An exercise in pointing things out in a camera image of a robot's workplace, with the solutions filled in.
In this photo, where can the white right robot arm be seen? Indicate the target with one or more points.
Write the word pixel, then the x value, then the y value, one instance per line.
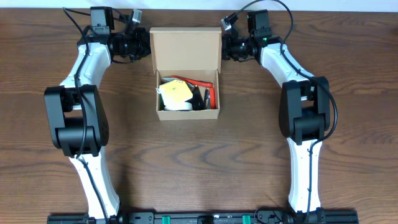
pixel 304 111

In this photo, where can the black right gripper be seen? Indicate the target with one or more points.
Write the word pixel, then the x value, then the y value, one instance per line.
pixel 227 47

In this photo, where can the red stapler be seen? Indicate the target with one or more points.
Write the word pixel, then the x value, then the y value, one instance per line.
pixel 211 103

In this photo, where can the white yellow sticky note pad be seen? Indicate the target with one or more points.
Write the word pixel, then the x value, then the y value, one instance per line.
pixel 176 91

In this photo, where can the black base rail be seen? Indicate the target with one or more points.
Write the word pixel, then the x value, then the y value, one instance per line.
pixel 266 216

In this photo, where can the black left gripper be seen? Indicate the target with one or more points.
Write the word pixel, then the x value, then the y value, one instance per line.
pixel 142 42

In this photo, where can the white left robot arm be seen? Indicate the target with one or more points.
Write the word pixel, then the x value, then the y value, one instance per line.
pixel 76 116

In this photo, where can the red utility knife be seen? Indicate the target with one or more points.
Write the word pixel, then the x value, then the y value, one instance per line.
pixel 195 82

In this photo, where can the white tape roll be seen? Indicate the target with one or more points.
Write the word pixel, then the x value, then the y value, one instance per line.
pixel 178 106

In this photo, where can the brown cardboard box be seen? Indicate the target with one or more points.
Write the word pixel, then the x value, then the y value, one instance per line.
pixel 189 52

